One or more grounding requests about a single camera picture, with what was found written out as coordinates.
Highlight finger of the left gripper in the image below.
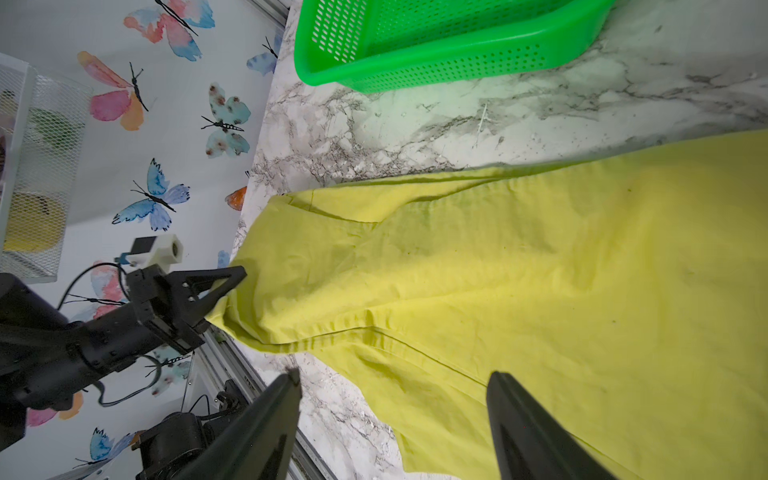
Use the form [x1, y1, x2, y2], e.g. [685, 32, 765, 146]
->
[167, 266, 247, 318]
[179, 299, 218, 336]

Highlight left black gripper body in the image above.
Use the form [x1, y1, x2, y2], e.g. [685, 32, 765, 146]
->
[11, 266, 207, 411]

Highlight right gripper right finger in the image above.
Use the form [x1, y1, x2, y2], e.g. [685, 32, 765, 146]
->
[486, 371, 614, 479]

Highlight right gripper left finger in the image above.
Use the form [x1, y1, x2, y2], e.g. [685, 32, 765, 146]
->
[176, 369, 302, 480]

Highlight yellow-green long pants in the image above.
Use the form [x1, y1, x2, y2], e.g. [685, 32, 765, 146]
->
[209, 131, 767, 479]

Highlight green plastic basket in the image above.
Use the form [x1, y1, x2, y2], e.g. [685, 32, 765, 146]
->
[294, 0, 613, 94]

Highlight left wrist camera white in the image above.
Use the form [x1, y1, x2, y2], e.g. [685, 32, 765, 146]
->
[122, 234, 184, 273]

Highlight white mesh wall basket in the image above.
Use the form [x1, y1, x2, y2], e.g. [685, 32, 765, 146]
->
[1, 55, 91, 283]

